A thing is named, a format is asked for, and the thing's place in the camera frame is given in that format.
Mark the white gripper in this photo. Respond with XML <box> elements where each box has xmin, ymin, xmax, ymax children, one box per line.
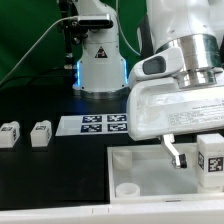
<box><xmin>126</xmin><ymin>78</ymin><xmax>224</xmax><ymax>169</ymax></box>

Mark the white square tabletop part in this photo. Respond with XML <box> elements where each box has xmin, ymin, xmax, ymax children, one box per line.
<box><xmin>107</xmin><ymin>143</ymin><xmax>224</xmax><ymax>204</ymax></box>

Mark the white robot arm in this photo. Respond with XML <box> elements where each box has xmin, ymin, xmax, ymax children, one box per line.
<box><xmin>73</xmin><ymin>0</ymin><xmax>224</xmax><ymax>168</ymax></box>

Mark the white L-shaped obstacle fence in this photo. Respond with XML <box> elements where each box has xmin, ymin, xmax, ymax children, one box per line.
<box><xmin>0</xmin><ymin>199</ymin><xmax>224</xmax><ymax>224</ymax></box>

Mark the white marker base plate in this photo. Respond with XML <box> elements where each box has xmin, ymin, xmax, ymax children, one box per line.
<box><xmin>56</xmin><ymin>113</ymin><xmax>128</xmax><ymax>136</ymax></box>

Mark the black camera on stand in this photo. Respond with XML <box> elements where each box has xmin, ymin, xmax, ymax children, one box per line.
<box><xmin>57</xmin><ymin>0</ymin><xmax>113</xmax><ymax>70</ymax></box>

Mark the white cable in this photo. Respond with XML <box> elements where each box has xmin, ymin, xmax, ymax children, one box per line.
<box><xmin>0</xmin><ymin>0</ymin><xmax>143</xmax><ymax>86</ymax></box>

